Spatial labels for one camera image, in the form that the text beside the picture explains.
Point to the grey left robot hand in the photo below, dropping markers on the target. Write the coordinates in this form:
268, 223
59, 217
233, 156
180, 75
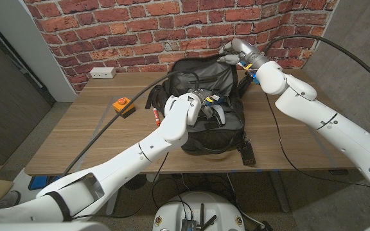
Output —
204, 94

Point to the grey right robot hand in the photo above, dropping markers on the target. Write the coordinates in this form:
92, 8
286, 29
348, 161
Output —
246, 48

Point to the white black game controller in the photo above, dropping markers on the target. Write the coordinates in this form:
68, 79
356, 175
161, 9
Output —
219, 115

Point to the black backpack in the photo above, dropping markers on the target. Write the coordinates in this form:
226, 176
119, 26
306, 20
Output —
210, 141

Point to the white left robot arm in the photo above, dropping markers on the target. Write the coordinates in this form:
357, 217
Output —
124, 163

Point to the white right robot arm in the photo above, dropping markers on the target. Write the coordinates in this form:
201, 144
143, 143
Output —
316, 109

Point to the red marker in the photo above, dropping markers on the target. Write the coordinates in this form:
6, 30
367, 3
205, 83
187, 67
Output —
156, 117

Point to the orange black button block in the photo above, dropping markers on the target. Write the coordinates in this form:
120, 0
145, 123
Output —
124, 107

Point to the brick print backdrop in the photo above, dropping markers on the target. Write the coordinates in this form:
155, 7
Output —
140, 32

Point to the white power strip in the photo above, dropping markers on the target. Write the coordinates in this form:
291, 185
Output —
103, 72

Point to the grey tape strip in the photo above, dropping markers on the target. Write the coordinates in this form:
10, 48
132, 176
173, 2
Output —
324, 150
101, 123

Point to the black round floor base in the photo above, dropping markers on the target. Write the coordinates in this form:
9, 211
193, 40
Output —
133, 182

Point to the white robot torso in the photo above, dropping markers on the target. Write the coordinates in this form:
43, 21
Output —
172, 211

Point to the grey table leg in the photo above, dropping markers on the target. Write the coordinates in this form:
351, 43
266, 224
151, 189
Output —
279, 192

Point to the white table leg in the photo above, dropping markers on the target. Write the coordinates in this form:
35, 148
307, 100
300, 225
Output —
111, 205

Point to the blue foot pedal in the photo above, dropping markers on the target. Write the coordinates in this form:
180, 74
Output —
38, 182

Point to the white floor platform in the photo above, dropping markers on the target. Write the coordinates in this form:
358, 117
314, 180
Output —
22, 183

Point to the grey sneaker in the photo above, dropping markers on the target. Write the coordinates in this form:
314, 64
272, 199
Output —
10, 199

